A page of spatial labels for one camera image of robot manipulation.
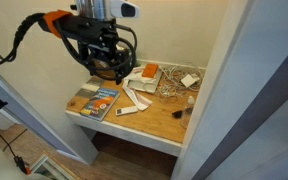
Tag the white power adapter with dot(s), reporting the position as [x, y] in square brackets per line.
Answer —
[188, 80]

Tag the white remote control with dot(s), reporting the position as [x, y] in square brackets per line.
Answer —
[126, 110]

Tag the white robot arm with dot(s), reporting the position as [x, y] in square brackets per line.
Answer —
[104, 10]

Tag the white red striped cloth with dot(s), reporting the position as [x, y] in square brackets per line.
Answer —
[141, 102]

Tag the grey white booklet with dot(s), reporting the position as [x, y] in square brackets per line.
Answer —
[90, 87]

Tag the white grey flat box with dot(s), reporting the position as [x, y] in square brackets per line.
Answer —
[145, 84]

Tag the black sunglasses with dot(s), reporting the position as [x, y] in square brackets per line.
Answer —
[180, 113]

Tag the blue orange paperback book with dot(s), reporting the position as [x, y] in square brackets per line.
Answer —
[100, 103]

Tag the orange case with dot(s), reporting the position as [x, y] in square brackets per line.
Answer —
[150, 70]

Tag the clear plastic bottle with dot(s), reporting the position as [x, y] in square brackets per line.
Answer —
[186, 118]

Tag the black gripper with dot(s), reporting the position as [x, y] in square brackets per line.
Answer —
[105, 48]

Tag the white picture frame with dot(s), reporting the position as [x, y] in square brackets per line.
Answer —
[47, 166]

